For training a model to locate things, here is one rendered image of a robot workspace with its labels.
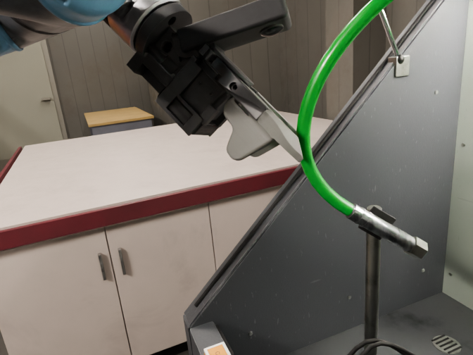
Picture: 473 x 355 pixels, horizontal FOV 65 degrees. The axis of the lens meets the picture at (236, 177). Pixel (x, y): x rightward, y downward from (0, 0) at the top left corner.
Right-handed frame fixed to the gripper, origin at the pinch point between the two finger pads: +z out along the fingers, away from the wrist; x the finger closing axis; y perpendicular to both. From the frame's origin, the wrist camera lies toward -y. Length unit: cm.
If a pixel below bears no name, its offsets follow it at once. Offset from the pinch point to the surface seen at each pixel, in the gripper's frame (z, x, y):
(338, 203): 6.9, -0.8, 1.6
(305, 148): 0.4, 1.2, -0.1
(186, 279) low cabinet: 1, -111, 85
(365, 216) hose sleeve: 9.9, -1.7, 0.6
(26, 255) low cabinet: -46, -70, 103
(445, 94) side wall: 9.5, -34.0, -21.6
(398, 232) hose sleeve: 13.7, -3.0, -0.5
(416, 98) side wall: 6.4, -30.1, -17.0
